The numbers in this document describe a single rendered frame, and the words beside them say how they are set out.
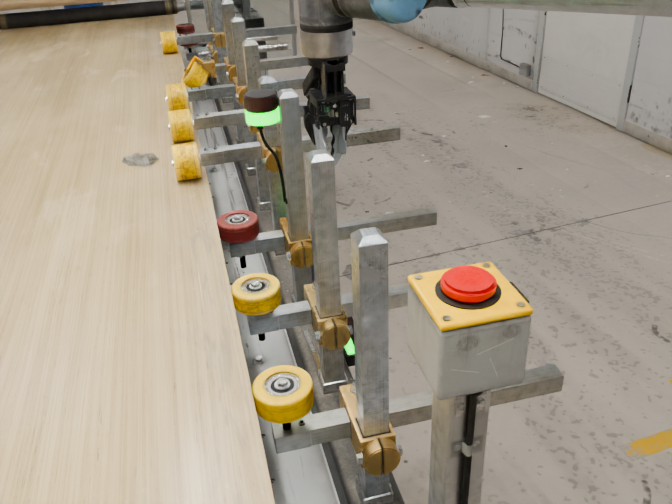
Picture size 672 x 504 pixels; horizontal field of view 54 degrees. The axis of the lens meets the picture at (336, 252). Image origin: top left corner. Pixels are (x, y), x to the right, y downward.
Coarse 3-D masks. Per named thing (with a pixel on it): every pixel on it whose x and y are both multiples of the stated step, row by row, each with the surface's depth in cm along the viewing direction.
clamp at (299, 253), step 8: (280, 224) 136; (288, 240) 129; (296, 240) 129; (304, 240) 129; (288, 248) 129; (296, 248) 127; (304, 248) 127; (288, 256) 128; (296, 256) 127; (304, 256) 128; (312, 256) 128; (296, 264) 128; (304, 264) 130; (312, 264) 129
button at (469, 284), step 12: (444, 276) 49; (456, 276) 49; (468, 276) 48; (480, 276) 48; (492, 276) 48; (444, 288) 48; (456, 288) 47; (468, 288) 47; (480, 288) 47; (492, 288) 47; (456, 300) 48; (468, 300) 47; (480, 300) 47
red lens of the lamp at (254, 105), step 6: (276, 96) 115; (246, 102) 114; (252, 102) 113; (258, 102) 113; (264, 102) 113; (270, 102) 114; (276, 102) 115; (246, 108) 115; (252, 108) 114; (258, 108) 113; (264, 108) 114; (270, 108) 114
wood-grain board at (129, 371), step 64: (0, 64) 251; (64, 64) 247; (128, 64) 243; (0, 128) 186; (64, 128) 183; (128, 128) 181; (0, 192) 147; (64, 192) 146; (128, 192) 144; (192, 192) 143; (0, 256) 122; (64, 256) 121; (128, 256) 120; (192, 256) 119; (0, 320) 104; (64, 320) 104; (128, 320) 103; (192, 320) 102; (0, 384) 91; (64, 384) 90; (128, 384) 90; (192, 384) 89; (0, 448) 81; (64, 448) 80; (128, 448) 80; (192, 448) 79; (256, 448) 79
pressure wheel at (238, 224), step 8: (224, 216) 131; (232, 216) 131; (240, 216) 130; (248, 216) 131; (256, 216) 130; (224, 224) 128; (232, 224) 128; (240, 224) 128; (248, 224) 128; (256, 224) 129; (224, 232) 128; (232, 232) 127; (240, 232) 127; (248, 232) 128; (256, 232) 130; (224, 240) 129; (232, 240) 128; (240, 240) 128; (248, 240) 129; (240, 264) 135
